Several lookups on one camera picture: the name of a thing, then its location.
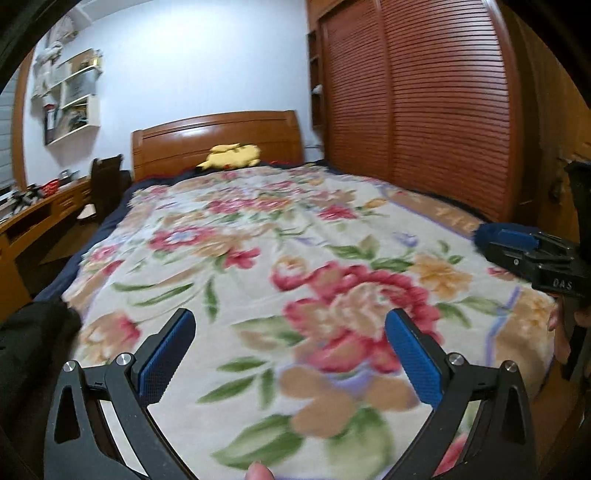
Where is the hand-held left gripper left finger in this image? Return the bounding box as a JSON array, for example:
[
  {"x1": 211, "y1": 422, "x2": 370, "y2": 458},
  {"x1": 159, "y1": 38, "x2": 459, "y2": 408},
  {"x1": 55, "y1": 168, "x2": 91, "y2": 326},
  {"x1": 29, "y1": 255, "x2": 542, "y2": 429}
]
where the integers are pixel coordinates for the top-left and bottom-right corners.
[{"x1": 44, "y1": 308, "x2": 197, "y2": 480}]

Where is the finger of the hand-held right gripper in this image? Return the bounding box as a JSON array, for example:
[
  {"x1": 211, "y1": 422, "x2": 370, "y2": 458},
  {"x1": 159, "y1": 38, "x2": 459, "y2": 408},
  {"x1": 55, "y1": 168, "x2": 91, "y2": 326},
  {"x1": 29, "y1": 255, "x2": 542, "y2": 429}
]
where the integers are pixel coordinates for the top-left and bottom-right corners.
[
  {"x1": 480, "y1": 242, "x2": 541, "y2": 280},
  {"x1": 492, "y1": 224, "x2": 573, "y2": 260}
]

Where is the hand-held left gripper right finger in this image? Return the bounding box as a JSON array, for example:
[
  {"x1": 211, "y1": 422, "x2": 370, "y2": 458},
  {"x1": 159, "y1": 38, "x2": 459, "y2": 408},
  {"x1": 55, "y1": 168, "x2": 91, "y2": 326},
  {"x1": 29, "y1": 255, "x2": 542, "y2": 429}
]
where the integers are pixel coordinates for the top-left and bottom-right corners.
[{"x1": 385, "y1": 307, "x2": 539, "y2": 480}]

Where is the person's right hand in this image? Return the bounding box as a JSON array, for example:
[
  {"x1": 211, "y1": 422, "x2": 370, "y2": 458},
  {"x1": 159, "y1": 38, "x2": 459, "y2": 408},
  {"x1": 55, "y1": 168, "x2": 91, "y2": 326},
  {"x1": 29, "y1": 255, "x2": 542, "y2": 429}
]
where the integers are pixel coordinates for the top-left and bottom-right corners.
[{"x1": 548, "y1": 300, "x2": 575, "y2": 365}]

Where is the wooden door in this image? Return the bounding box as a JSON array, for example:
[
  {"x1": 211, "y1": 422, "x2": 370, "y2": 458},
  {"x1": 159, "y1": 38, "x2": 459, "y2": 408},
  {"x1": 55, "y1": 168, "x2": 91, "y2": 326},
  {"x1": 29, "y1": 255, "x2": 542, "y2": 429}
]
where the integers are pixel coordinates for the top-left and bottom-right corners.
[{"x1": 508, "y1": 9, "x2": 591, "y2": 241}]

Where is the black cloth garment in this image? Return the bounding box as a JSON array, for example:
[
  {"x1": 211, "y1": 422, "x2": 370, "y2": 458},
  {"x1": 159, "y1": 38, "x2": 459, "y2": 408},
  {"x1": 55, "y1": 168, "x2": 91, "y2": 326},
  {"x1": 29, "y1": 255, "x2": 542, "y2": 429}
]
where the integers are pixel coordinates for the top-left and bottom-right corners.
[{"x1": 0, "y1": 300, "x2": 84, "y2": 444}]

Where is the wooden louvred wardrobe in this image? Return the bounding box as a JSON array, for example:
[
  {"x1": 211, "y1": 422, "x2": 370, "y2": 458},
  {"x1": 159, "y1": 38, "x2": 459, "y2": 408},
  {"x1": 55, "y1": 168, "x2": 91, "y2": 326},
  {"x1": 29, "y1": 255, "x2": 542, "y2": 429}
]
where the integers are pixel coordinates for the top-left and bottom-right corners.
[{"x1": 305, "y1": 0, "x2": 522, "y2": 224}]

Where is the floral blanket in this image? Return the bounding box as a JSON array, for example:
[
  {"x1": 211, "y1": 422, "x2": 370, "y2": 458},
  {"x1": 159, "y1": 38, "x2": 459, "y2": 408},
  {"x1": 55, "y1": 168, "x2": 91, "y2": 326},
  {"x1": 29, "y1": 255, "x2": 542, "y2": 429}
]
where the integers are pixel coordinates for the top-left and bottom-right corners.
[{"x1": 32, "y1": 166, "x2": 561, "y2": 480}]

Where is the long wooden desk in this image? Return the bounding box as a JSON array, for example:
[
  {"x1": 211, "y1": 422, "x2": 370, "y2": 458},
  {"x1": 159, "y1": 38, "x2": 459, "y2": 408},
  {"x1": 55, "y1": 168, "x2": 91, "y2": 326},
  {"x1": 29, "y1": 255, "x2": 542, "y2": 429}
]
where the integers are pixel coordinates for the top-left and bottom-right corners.
[{"x1": 0, "y1": 175, "x2": 95, "y2": 301}]

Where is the dark wooden chair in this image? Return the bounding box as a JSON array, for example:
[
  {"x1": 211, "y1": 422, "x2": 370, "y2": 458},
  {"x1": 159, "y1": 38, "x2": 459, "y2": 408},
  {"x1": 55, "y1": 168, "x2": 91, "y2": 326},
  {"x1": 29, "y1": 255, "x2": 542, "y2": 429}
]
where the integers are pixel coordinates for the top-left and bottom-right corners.
[{"x1": 76, "y1": 154, "x2": 132, "y2": 224}]

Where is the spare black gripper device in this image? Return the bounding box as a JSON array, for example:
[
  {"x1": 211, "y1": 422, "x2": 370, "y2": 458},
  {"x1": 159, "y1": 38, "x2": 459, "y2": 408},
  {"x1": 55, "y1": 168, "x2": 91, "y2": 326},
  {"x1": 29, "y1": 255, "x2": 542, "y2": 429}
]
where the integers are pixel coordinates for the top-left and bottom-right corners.
[{"x1": 11, "y1": 185, "x2": 44, "y2": 210}]

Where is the wooden bed headboard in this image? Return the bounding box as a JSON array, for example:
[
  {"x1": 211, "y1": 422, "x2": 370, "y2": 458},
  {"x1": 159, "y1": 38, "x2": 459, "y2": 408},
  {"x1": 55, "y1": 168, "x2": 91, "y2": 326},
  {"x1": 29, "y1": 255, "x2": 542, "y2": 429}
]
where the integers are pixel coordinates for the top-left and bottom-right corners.
[{"x1": 130, "y1": 110, "x2": 305, "y2": 183}]

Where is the yellow plush toy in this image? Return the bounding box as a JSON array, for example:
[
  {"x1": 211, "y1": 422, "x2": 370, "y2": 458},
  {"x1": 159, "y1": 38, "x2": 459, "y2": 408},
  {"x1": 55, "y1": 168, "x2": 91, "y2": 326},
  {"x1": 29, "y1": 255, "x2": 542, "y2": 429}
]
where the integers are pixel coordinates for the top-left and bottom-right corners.
[{"x1": 194, "y1": 143, "x2": 262, "y2": 174}]

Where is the row of books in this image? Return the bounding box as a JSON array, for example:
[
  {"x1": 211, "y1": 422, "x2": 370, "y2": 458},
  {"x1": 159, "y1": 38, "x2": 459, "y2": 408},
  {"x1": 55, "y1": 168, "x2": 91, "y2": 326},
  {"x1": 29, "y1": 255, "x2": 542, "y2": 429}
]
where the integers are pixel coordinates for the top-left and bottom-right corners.
[{"x1": 58, "y1": 104, "x2": 88, "y2": 134}]

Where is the grey window blind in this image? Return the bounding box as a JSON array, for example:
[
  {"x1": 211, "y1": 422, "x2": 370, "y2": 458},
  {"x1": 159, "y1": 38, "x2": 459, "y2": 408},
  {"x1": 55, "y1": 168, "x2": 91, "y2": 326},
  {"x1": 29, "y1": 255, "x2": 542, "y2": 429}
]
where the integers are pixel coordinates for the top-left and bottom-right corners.
[{"x1": 0, "y1": 90, "x2": 17, "y2": 192}]

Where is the grey paper bag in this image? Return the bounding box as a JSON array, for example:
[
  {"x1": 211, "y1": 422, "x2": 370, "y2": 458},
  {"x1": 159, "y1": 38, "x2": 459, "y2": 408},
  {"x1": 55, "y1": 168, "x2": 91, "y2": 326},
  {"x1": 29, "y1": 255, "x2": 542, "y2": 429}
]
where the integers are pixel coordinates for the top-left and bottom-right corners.
[{"x1": 65, "y1": 71, "x2": 95, "y2": 104}]

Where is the cream tied curtain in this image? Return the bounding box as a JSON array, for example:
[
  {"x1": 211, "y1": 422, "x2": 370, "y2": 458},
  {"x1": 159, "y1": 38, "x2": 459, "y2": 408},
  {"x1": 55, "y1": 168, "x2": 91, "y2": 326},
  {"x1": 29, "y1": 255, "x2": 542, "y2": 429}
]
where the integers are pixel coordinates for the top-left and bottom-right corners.
[{"x1": 34, "y1": 14, "x2": 75, "y2": 97}]

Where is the white wall shelf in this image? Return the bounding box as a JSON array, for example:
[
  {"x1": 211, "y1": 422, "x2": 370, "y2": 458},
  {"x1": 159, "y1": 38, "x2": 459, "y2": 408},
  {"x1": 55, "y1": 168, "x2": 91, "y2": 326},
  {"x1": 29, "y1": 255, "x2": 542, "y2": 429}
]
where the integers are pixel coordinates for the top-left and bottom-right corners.
[{"x1": 30, "y1": 48, "x2": 103, "y2": 146}]

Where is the wooden window frame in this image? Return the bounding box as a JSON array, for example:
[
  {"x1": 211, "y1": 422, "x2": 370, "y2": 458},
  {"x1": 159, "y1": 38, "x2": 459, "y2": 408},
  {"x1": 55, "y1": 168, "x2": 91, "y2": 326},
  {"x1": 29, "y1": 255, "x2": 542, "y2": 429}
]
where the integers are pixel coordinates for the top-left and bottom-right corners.
[{"x1": 11, "y1": 51, "x2": 38, "y2": 192}]

